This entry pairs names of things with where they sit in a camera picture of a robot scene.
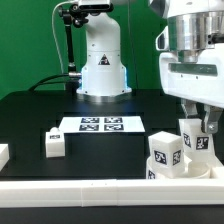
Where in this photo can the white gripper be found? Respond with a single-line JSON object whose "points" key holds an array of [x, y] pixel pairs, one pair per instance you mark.
{"points": [[201, 82]]}

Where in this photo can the white round stool seat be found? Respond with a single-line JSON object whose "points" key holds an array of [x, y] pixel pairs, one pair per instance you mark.
{"points": [[190, 169]]}

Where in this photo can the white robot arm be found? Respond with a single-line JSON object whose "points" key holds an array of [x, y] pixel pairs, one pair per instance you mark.
{"points": [[191, 61]]}

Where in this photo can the white U-shaped obstacle fence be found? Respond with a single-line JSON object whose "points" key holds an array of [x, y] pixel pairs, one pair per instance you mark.
{"points": [[111, 192]]}

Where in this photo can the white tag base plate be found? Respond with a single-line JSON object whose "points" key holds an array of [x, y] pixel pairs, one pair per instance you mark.
{"points": [[97, 124]]}

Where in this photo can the black camera on mount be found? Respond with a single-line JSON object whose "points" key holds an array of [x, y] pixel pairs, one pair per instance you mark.
{"points": [[95, 6]]}

